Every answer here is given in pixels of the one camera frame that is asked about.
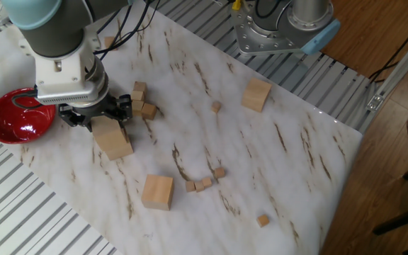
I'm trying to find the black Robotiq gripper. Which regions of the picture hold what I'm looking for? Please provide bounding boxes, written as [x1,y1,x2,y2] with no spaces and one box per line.
[57,91,135,133]

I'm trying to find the large wooden cube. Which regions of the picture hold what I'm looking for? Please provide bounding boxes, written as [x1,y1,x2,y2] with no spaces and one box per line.
[90,115,130,153]
[240,76,273,113]
[140,174,175,212]
[103,127,135,162]

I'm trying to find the red bowl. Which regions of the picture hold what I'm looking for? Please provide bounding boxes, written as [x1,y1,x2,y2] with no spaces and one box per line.
[0,87,57,145]

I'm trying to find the marble pattern board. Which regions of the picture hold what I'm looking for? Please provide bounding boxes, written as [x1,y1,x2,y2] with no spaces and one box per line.
[0,0,363,255]

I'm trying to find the black stand leg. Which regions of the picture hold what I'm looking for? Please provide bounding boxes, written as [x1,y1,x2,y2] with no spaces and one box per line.
[372,155,408,255]

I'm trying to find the silver wrist camera bar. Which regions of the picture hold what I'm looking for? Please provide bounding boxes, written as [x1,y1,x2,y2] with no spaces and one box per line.
[35,81,102,106]

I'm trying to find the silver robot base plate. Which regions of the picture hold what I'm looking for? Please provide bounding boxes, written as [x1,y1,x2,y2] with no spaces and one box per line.
[230,0,332,57]

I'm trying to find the black base cable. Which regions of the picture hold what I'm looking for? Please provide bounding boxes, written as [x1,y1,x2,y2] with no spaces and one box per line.
[255,0,293,18]

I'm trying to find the aluminium frame profile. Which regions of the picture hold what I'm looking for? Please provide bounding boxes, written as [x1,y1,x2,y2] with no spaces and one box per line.
[358,21,408,135]

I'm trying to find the black floor cable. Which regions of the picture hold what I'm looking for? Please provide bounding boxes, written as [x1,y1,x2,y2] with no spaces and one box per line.
[368,12,408,84]

